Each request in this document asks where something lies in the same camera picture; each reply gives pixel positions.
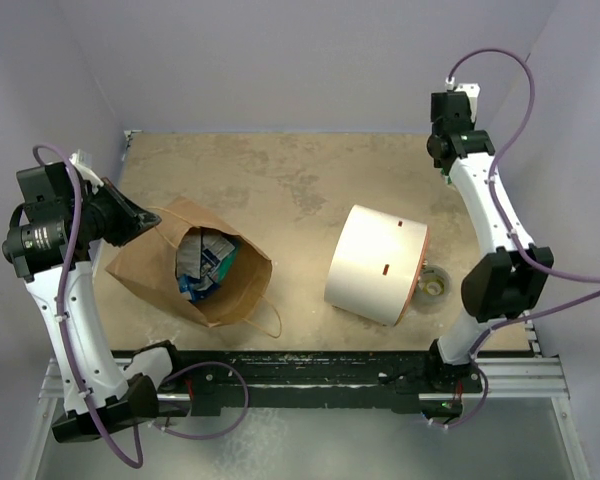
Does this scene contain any brown paper bag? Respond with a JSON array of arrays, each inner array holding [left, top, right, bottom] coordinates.
[[106, 196, 273, 330]]

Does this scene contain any dark blue snack packet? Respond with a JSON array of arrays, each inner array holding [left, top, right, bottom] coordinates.
[[178, 275, 220, 304]]

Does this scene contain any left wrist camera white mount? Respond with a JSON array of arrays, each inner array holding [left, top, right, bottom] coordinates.
[[70, 149, 104, 192]]

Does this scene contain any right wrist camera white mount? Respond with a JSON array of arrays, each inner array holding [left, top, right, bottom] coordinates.
[[445, 76, 481, 124]]

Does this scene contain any dark blue kettle chips bag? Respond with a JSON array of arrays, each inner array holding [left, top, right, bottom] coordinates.
[[176, 230, 216, 280]]

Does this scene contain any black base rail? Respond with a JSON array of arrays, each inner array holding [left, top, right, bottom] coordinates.
[[119, 349, 481, 416]]

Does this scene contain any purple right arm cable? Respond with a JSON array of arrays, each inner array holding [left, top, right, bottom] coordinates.
[[427, 47, 600, 431]]

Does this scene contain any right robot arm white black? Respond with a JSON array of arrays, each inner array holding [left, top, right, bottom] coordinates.
[[424, 84, 554, 391]]

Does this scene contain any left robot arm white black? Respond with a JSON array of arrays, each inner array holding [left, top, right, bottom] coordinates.
[[2, 162, 186, 443]]

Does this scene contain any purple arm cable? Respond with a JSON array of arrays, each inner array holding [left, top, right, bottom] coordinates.
[[427, 47, 600, 431], [32, 144, 251, 469]]

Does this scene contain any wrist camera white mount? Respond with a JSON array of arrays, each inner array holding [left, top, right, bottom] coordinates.
[[70, 149, 104, 192], [445, 76, 481, 124]]

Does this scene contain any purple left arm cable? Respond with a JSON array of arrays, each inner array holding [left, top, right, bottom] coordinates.
[[32, 144, 251, 469]]

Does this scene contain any white cylindrical toy drum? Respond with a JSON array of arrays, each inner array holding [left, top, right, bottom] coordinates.
[[324, 205, 430, 327]]

